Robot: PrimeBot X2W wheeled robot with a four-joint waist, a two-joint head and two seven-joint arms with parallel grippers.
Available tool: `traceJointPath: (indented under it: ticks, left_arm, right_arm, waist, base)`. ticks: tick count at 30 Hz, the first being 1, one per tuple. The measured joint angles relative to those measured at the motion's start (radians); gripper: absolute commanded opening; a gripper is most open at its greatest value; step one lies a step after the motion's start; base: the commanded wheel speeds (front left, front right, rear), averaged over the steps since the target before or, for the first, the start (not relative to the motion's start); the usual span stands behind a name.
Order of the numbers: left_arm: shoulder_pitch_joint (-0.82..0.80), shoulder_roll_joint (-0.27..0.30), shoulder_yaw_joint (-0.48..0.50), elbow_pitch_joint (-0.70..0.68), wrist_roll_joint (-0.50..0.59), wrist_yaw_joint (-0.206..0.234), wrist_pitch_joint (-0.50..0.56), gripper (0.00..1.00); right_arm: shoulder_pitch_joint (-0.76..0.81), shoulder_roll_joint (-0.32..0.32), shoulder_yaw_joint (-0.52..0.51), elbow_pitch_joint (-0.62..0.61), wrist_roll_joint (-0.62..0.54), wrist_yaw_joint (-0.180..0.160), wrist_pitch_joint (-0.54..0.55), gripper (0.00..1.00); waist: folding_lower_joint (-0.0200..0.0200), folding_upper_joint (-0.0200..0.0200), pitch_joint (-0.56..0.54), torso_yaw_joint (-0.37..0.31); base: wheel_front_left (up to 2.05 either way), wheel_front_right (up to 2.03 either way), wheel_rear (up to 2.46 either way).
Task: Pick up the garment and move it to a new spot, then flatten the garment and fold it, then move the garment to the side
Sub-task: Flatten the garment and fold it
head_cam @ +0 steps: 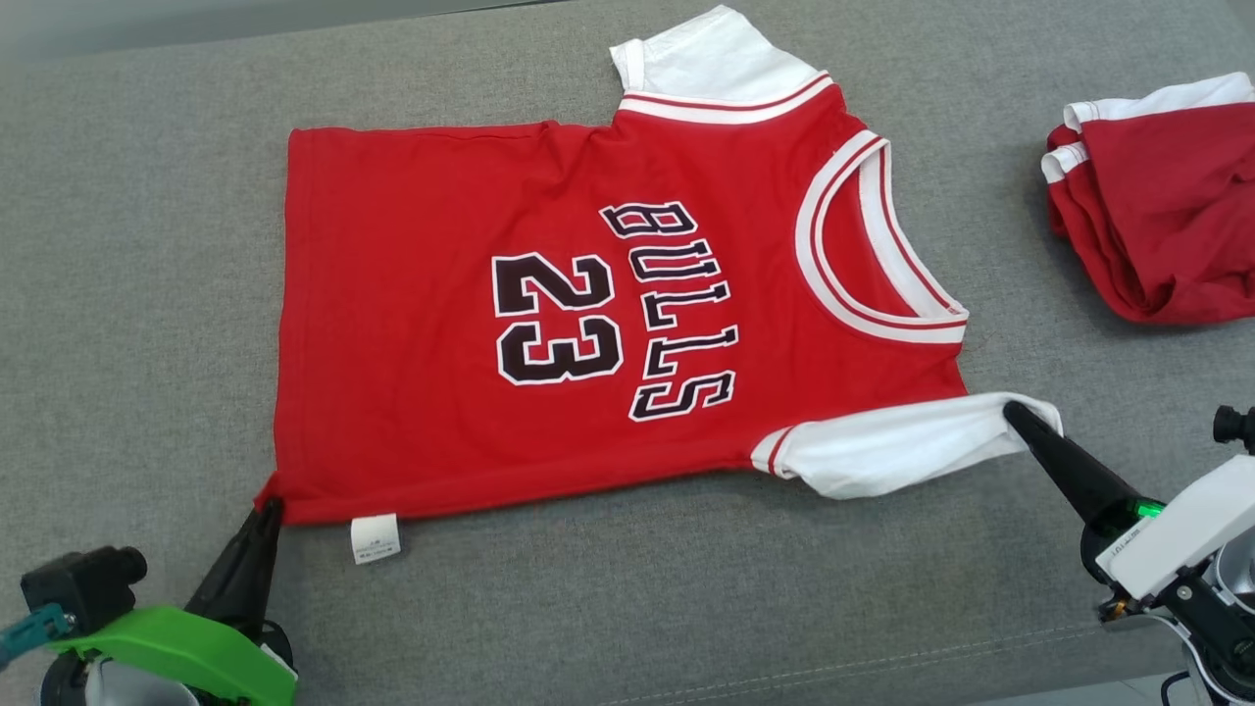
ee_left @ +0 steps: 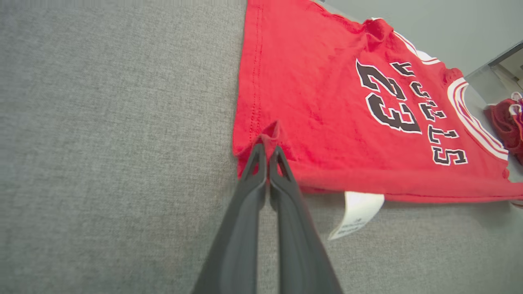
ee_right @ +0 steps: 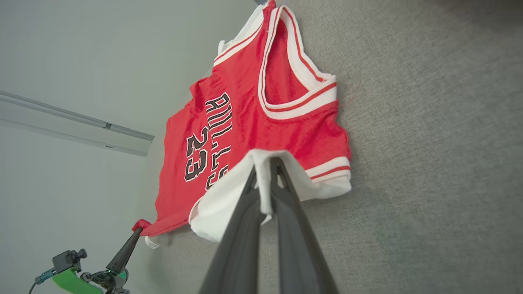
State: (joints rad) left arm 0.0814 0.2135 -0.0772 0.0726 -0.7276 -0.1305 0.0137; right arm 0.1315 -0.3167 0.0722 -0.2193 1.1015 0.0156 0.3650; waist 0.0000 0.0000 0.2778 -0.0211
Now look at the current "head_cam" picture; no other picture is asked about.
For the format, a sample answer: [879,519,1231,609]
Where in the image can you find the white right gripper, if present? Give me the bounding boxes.
[1002,400,1255,601]

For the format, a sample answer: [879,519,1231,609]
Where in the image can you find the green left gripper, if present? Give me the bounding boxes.
[44,497,298,706]

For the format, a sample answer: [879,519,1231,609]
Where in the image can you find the red shorts with white stripe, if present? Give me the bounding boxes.
[1039,72,1255,327]

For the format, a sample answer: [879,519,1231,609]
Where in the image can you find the red Bulls 23 jersey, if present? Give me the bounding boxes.
[257,5,1065,567]

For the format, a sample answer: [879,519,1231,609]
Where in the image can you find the grey fabric sofa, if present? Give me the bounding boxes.
[0,0,1255,706]

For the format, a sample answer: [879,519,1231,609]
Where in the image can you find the teal left camera connector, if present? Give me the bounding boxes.
[0,603,75,673]

